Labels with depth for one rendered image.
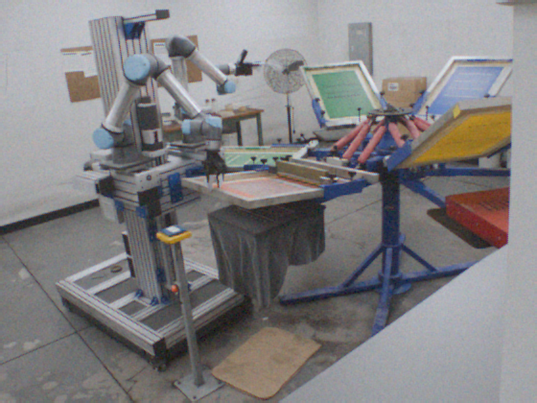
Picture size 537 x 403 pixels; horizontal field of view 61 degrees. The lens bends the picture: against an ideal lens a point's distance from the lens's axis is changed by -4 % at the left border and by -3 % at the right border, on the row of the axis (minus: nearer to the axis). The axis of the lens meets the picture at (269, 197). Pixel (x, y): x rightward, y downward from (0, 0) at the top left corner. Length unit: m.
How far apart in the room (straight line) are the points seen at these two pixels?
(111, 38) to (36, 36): 3.09
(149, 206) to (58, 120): 3.43
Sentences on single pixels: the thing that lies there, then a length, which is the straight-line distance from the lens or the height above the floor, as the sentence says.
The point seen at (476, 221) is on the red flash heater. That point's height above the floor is 1.08.
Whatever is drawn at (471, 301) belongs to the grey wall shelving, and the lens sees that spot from 0.20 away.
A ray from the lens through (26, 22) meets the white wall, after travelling 5.89.
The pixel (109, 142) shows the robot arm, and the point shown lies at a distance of 2.51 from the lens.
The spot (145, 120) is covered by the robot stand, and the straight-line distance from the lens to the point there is 2.87.
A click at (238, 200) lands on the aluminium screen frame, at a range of 2.17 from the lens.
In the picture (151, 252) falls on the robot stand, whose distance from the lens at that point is 3.11.
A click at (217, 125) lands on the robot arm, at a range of 2.29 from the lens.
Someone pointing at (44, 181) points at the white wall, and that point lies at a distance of 6.00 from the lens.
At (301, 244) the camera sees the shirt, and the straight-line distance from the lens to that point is 2.52.
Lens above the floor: 1.85
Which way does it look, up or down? 19 degrees down
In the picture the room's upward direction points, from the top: 5 degrees counter-clockwise
